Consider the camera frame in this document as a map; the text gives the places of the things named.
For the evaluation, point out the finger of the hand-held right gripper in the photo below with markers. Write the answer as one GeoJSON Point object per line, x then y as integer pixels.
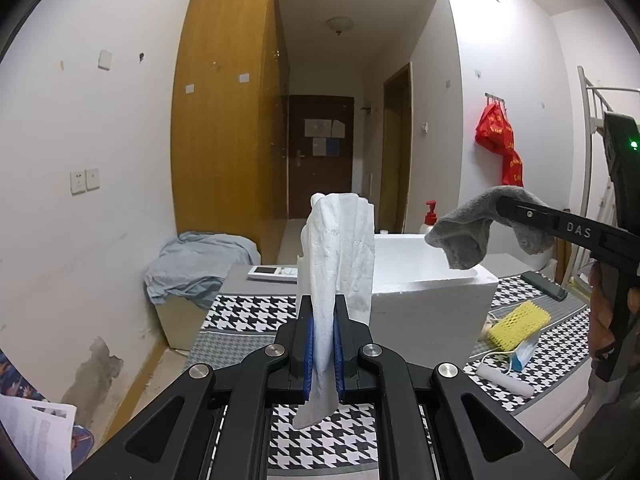
{"type": "Point", "coordinates": [550, 222]}

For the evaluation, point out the white roller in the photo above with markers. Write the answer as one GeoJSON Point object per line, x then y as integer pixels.
{"type": "Point", "coordinates": [505, 380]}

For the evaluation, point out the red plastic bag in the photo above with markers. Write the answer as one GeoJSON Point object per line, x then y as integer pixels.
{"type": "Point", "coordinates": [513, 169]}
{"type": "Point", "coordinates": [495, 127]}

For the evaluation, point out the white towel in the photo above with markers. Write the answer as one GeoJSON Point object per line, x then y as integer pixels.
{"type": "Point", "coordinates": [340, 250]}

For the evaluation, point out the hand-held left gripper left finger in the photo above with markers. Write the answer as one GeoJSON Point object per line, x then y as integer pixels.
{"type": "Point", "coordinates": [307, 360]}

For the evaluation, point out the black phone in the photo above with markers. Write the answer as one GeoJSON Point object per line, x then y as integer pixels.
{"type": "Point", "coordinates": [545, 286]}

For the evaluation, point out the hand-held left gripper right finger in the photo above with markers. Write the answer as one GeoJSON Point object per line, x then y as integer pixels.
{"type": "Point", "coordinates": [341, 360]}

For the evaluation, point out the grey sock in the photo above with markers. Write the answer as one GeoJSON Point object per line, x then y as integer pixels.
{"type": "Point", "coordinates": [465, 240]}

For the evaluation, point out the white red pump bottle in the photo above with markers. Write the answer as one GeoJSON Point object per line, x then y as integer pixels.
{"type": "Point", "coordinates": [429, 220]}

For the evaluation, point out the brown side doorway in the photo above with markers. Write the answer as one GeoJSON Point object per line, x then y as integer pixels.
{"type": "Point", "coordinates": [397, 150]}

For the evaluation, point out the light blue cloth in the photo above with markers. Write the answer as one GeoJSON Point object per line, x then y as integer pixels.
{"type": "Point", "coordinates": [200, 265]}

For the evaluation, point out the ceiling lamp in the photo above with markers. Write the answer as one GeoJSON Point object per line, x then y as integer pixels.
{"type": "Point", "coordinates": [340, 24]}

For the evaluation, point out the wooden boards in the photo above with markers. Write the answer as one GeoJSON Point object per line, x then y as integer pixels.
{"type": "Point", "coordinates": [564, 265]}

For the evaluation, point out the blue face mask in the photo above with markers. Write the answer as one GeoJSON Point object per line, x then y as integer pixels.
{"type": "Point", "coordinates": [525, 352]}

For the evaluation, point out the white wall socket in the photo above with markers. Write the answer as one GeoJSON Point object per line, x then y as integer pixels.
{"type": "Point", "coordinates": [92, 179]}
{"type": "Point", "coordinates": [78, 182]}

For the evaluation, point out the white foam box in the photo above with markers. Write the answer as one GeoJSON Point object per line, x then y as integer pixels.
{"type": "Point", "coordinates": [425, 305]}

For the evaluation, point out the blue paper sheet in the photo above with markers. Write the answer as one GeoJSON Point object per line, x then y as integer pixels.
{"type": "Point", "coordinates": [331, 147]}

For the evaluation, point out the white paper sheet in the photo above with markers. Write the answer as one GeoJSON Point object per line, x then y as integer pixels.
{"type": "Point", "coordinates": [319, 146]}
{"type": "Point", "coordinates": [318, 127]}
{"type": "Point", "coordinates": [339, 128]}

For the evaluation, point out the yellow foam net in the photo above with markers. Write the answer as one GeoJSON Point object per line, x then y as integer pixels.
{"type": "Point", "coordinates": [520, 325]}

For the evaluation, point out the metal wall hook rack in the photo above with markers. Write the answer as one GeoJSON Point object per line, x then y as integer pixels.
{"type": "Point", "coordinates": [495, 96]}

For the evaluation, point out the dark brown door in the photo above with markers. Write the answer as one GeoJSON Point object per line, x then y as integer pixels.
{"type": "Point", "coordinates": [320, 185]}

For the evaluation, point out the metal bunk bed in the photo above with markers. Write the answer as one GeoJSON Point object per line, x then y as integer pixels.
{"type": "Point", "coordinates": [586, 110]}

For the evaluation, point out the printed paper sheets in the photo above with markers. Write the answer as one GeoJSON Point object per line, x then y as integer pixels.
{"type": "Point", "coordinates": [30, 435]}

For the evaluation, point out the blue patterned cloth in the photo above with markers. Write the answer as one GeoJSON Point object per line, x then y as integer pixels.
{"type": "Point", "coordinates": [10, 375]}

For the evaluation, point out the wooden wardrobe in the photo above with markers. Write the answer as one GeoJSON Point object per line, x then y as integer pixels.
{"type": "Point", "coordinates": [220, 110]}

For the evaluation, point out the white wall plate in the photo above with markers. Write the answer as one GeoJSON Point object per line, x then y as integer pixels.
{"type": "Point", "coordinates": [105, 60]}

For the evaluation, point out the white remote control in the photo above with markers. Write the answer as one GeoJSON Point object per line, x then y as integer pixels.
{"type": "Point", "coordinates": [265, 273]}

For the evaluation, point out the houndstooth table cloth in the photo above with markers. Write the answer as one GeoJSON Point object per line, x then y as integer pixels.
{"type": "Point", "coordinates": [240, 310]}

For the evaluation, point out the person's right hand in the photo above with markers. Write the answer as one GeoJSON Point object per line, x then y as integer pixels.
{"type": "Point", "coordinates": [600, 310]}

